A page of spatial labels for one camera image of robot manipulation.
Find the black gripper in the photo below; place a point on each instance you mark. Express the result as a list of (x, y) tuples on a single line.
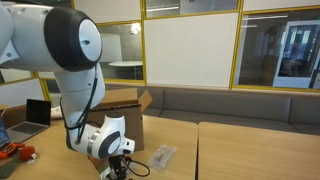
[(118, 168)]

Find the small clear plastic bag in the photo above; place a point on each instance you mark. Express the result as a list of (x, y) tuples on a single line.
[(161, 156)]

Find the brown cardboard box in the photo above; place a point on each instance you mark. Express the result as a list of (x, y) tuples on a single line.
[(128, 102)]

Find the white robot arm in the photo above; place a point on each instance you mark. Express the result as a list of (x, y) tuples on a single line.
[(67, 43)]

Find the blue box edge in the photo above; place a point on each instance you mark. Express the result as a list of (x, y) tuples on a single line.
[(4, 138)]

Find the white plate with items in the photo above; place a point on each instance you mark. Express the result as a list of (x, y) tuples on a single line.
[(56, 112)]

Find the red fuzzy ball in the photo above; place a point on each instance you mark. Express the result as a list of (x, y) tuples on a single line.
[(27, 153)]

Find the grey open laptop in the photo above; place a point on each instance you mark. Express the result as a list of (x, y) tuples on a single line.
[(38, 119)]

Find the white round table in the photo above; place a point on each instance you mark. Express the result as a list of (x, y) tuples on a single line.
[(131, 70)]

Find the dark green pouch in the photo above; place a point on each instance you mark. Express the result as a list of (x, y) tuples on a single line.
[(8, 168)]

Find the orange tool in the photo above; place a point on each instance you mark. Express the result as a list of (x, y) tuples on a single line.
[(9, 149)]

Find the grey bench sofa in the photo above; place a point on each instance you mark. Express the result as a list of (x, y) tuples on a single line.
[(299, 113)]

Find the white door frame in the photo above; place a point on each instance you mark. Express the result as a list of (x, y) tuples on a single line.
[(299, 54)]

